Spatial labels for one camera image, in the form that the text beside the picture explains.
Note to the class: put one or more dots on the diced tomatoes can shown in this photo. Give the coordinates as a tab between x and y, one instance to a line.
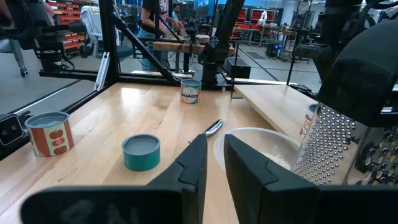
49	140

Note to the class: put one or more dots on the wooden workbench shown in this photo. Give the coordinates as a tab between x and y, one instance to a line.
174	46

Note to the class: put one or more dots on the chrome utensil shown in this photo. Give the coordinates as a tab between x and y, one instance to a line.
214	127

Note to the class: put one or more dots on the oranges can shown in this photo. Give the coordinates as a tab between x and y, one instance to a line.
190	93

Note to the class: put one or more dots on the red bin storage shelf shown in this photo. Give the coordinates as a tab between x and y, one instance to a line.
248	20
71	37

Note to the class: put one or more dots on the black metal rig frame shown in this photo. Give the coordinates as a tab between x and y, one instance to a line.
109	46

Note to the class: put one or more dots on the grey office chair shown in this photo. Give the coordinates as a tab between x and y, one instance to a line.
17	53

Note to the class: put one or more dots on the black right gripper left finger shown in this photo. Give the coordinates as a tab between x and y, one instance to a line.
124	205

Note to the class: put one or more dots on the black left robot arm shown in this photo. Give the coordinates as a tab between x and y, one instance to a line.
222	34

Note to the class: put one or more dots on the black box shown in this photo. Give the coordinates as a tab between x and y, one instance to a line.
239	68

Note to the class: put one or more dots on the wooden shelf board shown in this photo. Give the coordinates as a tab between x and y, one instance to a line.
273	102

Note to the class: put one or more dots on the white office chair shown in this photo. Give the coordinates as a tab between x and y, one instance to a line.
91	21

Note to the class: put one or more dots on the clear plastic bowl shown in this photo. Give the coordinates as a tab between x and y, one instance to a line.
258	140

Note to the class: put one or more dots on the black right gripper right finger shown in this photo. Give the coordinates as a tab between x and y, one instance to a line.
280	202

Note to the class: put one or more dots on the person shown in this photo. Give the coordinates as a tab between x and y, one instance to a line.
149	18
176	12

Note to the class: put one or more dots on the teal tuna fish can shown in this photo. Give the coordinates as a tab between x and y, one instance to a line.
140	158

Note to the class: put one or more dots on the silver aluminium profile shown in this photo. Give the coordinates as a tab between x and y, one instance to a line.
102	71

